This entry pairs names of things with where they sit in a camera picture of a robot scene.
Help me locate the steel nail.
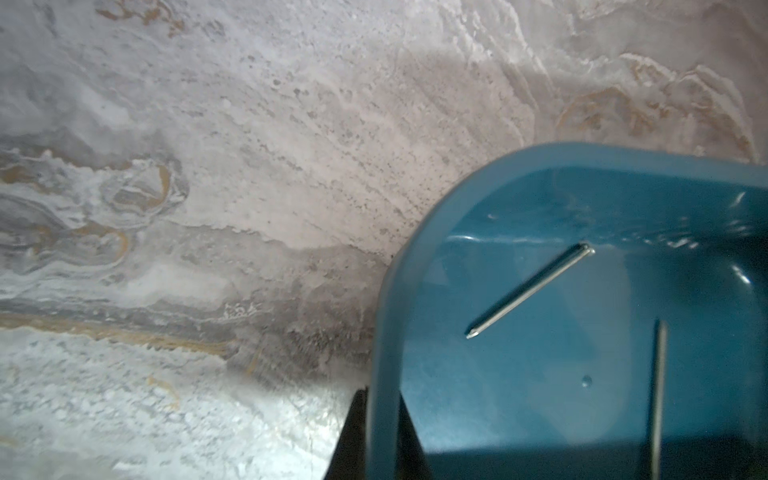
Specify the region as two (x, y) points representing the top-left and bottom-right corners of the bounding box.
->
(464, 242), (595, 339)
(649, 320), (668, 480)

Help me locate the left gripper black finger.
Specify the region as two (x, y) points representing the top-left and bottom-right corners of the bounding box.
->
(323, 387), (433, 480)

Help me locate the teal plastic storage box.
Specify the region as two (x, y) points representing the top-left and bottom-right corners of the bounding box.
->
(365, 143), (767, 479)

